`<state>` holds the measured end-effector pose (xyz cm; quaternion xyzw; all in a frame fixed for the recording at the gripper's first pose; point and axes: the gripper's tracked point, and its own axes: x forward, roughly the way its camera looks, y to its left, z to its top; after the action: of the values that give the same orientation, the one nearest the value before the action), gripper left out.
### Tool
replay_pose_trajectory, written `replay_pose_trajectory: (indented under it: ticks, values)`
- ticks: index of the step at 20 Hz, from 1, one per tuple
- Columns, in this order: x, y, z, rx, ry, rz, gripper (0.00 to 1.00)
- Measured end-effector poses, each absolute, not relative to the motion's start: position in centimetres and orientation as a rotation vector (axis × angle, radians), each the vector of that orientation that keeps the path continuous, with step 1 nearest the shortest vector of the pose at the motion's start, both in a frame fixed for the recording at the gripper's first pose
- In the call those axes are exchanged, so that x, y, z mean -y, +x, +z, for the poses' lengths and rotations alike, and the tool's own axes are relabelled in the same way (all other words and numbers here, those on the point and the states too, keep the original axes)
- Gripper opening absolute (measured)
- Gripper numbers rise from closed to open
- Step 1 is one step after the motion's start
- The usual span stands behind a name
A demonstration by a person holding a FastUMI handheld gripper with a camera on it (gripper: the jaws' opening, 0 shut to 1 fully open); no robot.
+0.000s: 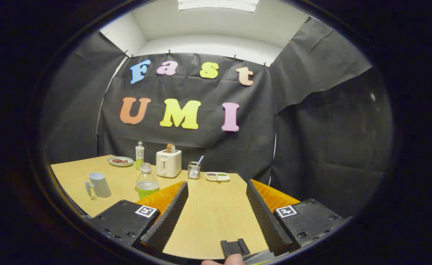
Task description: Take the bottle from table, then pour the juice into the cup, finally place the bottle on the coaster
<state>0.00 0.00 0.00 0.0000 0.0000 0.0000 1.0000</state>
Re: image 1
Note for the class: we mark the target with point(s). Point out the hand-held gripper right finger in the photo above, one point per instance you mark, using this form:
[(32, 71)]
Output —
[(271, 224)]

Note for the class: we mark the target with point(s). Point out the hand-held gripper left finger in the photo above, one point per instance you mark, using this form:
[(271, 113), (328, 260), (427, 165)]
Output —
[(164, 224)]

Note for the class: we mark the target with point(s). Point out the clear juice bottle green label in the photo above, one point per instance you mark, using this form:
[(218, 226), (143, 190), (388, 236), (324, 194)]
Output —
[(146, 184)]

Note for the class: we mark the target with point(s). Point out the wooden table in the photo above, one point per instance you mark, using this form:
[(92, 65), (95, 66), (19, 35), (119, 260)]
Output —
[(208, 213)]

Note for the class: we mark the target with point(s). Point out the white toaster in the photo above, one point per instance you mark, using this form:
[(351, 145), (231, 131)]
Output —
[(168, 163)]

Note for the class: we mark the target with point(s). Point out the white divided snack dish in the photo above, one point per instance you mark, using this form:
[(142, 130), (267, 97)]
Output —
[(217, 177)]

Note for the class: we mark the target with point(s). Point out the metal spoon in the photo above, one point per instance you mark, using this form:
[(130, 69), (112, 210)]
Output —
[(200, 160)]

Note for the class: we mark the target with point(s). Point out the pale green plate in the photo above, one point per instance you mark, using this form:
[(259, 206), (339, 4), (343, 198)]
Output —
[(120, 164)]

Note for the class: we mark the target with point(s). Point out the brown toast slice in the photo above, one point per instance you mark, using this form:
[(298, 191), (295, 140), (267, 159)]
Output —
[(170, 148)]

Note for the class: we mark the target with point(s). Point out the black backdrop cloth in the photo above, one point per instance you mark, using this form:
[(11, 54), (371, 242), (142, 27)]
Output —
[(311, 147)]

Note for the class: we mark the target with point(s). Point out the ceiling light panel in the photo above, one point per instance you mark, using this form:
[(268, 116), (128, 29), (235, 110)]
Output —
[(217, 4)]

